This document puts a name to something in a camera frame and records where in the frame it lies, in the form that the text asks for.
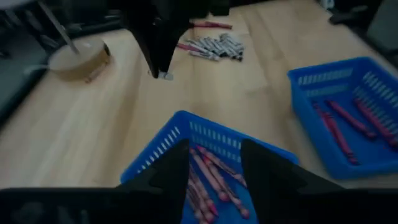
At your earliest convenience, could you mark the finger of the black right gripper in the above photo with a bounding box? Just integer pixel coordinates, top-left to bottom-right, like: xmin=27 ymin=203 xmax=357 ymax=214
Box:
xmin=124 ymin=12 xmax=164 ymax=78
xmin=161 ymin=15 xmax=190 ymax=75

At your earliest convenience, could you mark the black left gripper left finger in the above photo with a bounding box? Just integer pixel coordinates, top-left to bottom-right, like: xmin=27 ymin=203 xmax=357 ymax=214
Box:
xmin=116 ymin=139 xmax=190 ymax=224

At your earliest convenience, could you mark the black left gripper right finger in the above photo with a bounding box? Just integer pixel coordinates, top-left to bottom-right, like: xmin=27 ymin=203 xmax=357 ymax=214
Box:
xmin=241 ymin=139 xmax=343 ymax=224

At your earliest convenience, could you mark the blue plastic slotted basket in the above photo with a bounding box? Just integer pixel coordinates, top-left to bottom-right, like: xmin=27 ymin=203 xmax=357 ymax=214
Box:
xmin=287 ymin=56 xmax=398 ymax=180
xmin=119 ymin=110 xmax=300 ymax=224

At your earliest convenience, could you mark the round wooden lamp base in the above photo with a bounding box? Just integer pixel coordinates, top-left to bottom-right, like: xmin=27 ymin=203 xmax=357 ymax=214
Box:
xmin=47 ymin=38 xmax=112 ymax=84

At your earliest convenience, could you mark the thin metal lamp pole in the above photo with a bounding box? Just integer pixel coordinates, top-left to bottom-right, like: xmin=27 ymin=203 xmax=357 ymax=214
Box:
xmin=36 ymin=0 xmax=81 ymax=56

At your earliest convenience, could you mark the black aluminium table frame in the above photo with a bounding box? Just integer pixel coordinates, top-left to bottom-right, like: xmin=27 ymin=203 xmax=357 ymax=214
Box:
xmin=43 ymin=17 xmax=128 ymax=43

